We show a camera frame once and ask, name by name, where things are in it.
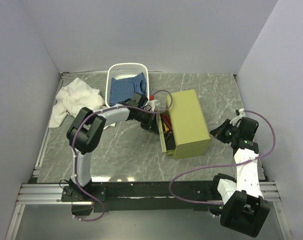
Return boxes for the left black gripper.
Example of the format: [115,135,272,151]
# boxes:
[135,108,160,135]

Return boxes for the olive green metal drawer box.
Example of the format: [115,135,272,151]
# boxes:
[167,89,212,160]

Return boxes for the white cloth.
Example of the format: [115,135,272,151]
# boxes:
[48,77,107,128]

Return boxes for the orange handled pliers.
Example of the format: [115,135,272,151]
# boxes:
[163,130,173,140]

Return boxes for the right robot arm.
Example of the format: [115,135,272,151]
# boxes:
[210,116,271,238]

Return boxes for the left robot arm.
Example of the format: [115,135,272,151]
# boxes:
[66,93,159,201]

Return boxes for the blue checkered cloth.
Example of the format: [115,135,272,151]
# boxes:
[108,72,147,106]

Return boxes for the white plastic perforated basket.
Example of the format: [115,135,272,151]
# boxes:
[105,62,150,107]

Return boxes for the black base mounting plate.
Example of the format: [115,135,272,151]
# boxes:
[61,180,222,216]

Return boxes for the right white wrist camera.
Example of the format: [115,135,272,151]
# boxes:
[229,108,246,126]

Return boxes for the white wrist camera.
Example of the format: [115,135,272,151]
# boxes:
[146,95,161,112]
[229,108,246,126]

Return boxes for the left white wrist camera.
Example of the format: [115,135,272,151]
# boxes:
[146,95,161,112]

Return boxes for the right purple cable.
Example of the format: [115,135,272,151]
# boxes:
[168,109,277,206]

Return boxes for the purple cable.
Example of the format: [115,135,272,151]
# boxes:
[168,109,277,206]
[70,89,173,223]

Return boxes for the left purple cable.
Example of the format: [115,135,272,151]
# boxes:
[70,89,173,223]

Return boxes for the aluminium frame rail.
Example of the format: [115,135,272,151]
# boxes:
[15,181,281,205]

